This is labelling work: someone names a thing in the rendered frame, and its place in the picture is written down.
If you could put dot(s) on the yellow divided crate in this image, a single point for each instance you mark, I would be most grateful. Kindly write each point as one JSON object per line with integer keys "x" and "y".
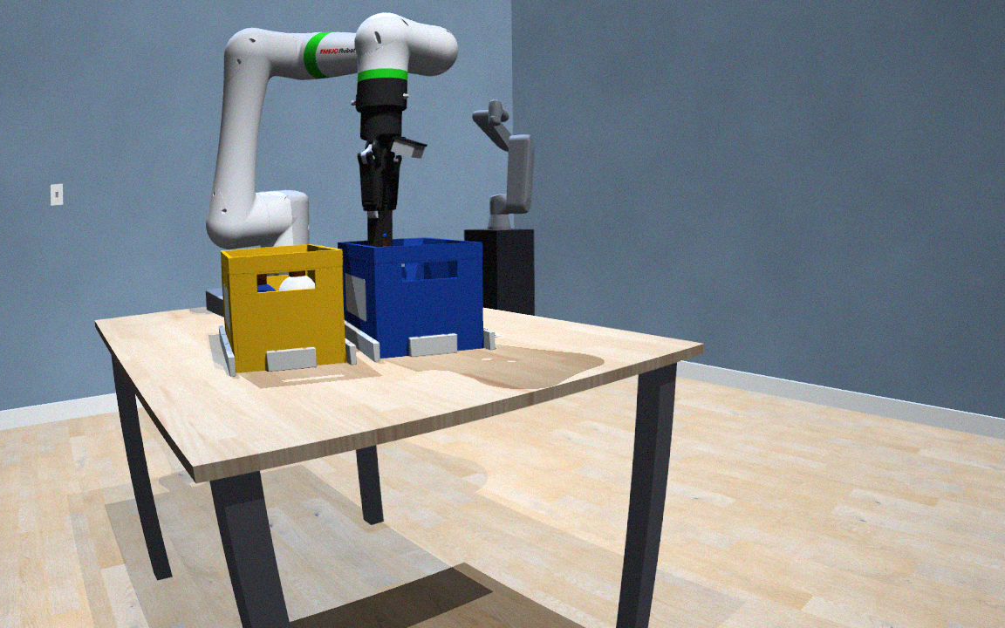
{"x": 285, "y": 319}

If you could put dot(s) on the white bottle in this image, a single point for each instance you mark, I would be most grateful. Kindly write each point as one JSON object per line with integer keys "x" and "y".
{"x": 297, "y": 280}

